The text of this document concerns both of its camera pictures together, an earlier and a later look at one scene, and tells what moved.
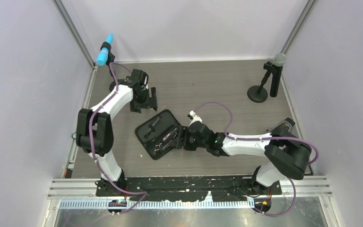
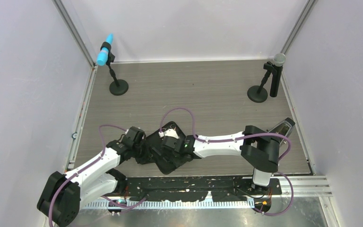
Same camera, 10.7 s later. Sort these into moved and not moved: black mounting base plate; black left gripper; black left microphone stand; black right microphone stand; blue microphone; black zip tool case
Moved: black left gripper; black zip tool case
Not moved: blue microphone; black mounting base plate; black right microphone stand; black left microphone stand
